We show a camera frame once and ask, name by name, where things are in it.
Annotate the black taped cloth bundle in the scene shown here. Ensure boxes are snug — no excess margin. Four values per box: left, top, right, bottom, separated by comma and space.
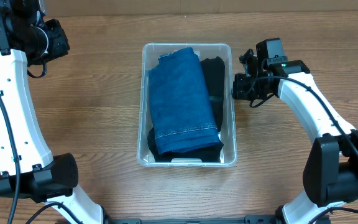
147, 128, 224, 162

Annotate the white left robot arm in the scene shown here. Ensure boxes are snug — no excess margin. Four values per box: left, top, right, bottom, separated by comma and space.
0, 0, 110, 223

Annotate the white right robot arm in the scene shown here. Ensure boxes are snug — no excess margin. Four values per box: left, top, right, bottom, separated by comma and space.
232, 38, 358, 224

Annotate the clear plastic storage bin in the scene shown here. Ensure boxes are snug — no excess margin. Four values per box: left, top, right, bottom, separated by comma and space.
137, 43, 237, 167

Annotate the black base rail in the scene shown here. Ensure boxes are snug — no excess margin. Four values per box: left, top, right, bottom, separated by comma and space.
109, 215, 282, 224

